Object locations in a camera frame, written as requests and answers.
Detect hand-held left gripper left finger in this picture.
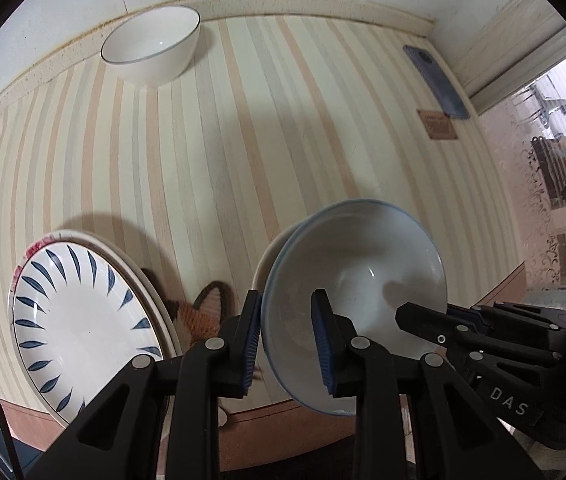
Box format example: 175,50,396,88
28,289,264,480

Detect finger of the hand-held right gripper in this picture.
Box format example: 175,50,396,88
445,301,566,331
395,302,561,367

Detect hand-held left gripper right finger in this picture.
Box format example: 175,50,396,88
311,289,544,480

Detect small white bowl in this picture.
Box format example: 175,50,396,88
253,222,314,296

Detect light blue patterned bowl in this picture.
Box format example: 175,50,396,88
260,199,448,417

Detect blue leaf pattern plate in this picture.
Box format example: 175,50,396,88
10,244,164,423

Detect pink floral white plate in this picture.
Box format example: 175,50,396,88
8,234,171,361

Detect frosted glass sliding door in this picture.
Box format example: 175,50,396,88
478,45,566,291

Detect brown label card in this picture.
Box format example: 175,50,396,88
417,109,458,141

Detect striped tablecloth with cat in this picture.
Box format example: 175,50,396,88
0,12,528,461

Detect blue smartphone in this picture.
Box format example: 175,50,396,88
403,44,470,121

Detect large white bowl dark rim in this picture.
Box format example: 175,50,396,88
100,5,201,87

